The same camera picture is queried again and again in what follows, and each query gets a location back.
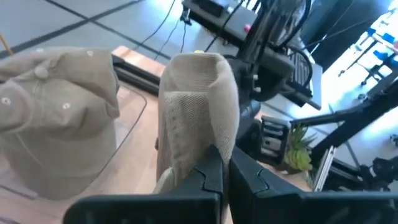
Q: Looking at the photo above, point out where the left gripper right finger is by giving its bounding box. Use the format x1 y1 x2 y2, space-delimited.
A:
228 146 398 224

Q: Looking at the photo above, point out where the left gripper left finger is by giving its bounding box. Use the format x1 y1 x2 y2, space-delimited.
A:
62 144 225 224

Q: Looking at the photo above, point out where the beige ribbed-brim cap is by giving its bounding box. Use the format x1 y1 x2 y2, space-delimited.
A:
153 51 241 195

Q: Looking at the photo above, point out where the smooth beige cap with eyelets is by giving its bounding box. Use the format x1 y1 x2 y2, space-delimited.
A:
0 45 121 202

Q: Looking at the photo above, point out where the green succulent plant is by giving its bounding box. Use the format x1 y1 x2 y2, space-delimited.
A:
283 123 315 174

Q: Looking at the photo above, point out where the aluminium extrusion bar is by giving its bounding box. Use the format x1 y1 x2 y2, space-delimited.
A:
312 145 337 193

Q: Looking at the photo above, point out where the black slotted box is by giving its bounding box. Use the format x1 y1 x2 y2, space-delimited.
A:
259 115 292 166

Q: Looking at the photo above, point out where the black stand base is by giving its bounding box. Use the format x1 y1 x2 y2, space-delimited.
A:
360 155 398 192

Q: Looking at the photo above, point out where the black panel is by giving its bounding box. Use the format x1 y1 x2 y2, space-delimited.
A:
300 0 392 72

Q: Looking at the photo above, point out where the black floor platform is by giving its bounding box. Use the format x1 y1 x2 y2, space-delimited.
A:
181 0 259 47

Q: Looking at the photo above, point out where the yellow stick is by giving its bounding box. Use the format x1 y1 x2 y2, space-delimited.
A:
0 33 14 57

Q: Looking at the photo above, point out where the black frame leg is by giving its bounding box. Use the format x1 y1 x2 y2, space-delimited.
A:
290 70 398 156

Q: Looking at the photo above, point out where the black table edge rail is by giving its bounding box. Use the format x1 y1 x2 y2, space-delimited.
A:
111 54 162 96

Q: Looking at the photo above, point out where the black floor cable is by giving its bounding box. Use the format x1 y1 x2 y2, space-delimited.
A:
154 17 187 62
132 0 177 52

